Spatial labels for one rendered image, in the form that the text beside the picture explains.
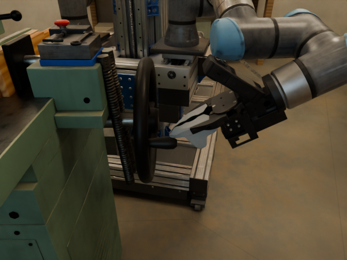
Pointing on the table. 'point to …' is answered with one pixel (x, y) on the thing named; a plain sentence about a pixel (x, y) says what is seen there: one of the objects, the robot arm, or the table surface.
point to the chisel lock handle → (16, 15)
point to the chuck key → (57, 37)
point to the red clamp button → (61, 22)
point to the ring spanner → (81, 38)
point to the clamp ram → (19, 59)
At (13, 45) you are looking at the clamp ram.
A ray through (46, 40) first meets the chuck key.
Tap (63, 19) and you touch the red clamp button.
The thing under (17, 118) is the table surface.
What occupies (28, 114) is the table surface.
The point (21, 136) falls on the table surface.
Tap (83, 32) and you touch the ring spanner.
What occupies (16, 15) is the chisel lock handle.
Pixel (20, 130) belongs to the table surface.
